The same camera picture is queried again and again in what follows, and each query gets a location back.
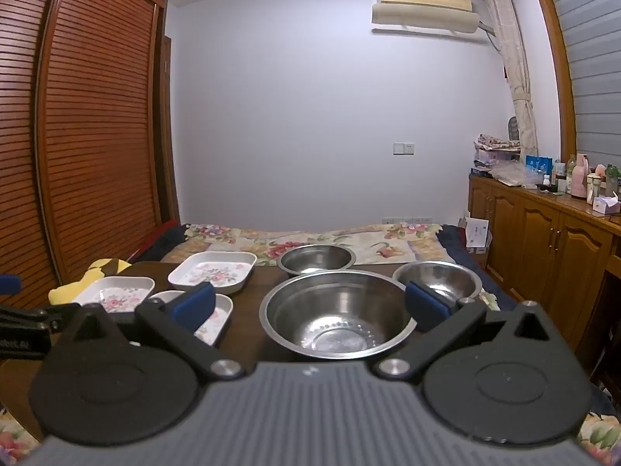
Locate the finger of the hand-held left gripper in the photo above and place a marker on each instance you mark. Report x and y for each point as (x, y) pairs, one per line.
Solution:
(34, 315)
(9, 285)

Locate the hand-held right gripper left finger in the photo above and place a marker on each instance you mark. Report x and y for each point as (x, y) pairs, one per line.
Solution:
(194, 303)

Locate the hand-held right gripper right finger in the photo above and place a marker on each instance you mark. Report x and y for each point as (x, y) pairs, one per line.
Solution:
(427, 308)

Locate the medium steel bowl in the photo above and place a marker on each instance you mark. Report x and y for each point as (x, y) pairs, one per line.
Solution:
(441, 276)

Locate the large floral rectangular plate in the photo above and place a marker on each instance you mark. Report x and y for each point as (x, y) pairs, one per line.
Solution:
(213, 272)

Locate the large steel bowl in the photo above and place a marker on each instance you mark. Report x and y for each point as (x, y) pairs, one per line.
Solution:
(339, 310)

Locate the small steel bowl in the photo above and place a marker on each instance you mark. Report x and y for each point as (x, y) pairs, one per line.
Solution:
(315, 257)

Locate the floral bed quilt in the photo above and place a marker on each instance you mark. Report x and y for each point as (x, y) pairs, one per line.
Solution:
(456, 252)

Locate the red and dark cloth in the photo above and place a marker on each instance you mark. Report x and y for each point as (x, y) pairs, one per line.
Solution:
(160, 240)

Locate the floral blanket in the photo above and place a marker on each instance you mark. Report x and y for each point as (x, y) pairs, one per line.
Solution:
(242, 240)

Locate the white cardboard box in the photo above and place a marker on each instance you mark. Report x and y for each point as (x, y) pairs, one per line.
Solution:
(478, 235)

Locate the wooden cabinet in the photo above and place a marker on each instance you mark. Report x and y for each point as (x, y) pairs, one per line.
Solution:
(533, 233)

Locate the wooden door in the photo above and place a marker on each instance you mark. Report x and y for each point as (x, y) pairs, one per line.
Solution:
(169, 155)

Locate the clear plastic bag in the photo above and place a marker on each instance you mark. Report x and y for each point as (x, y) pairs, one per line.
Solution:
(509, 172)

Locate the wooden louvered wardrobe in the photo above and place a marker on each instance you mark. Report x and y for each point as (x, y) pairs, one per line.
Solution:
(97, 131)

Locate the blue box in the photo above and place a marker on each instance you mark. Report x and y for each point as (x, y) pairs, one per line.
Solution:
(539, 166)

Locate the grey fan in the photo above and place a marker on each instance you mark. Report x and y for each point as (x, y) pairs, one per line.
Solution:
(513, 128)

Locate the pink thermos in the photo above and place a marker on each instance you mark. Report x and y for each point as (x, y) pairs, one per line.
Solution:
(580, 179)

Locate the white tissue box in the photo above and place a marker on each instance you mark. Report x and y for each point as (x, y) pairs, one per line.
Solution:
(605, 206)

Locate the green bottle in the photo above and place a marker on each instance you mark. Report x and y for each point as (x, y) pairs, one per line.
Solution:
(613, 179)

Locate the cream patterned curtain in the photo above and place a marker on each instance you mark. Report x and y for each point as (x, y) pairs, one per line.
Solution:
(514, 58)

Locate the beige air conditioner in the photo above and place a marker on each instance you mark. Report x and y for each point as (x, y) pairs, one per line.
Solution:
(422, 9)

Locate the white wall outlet strip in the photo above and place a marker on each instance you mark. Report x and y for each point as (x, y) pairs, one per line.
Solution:
(407, 220)

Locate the white wall switch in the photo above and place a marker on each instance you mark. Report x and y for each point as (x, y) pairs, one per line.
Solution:
(404, 148)

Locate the wooden window frame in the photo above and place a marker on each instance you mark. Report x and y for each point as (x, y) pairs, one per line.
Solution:
(558, 82)

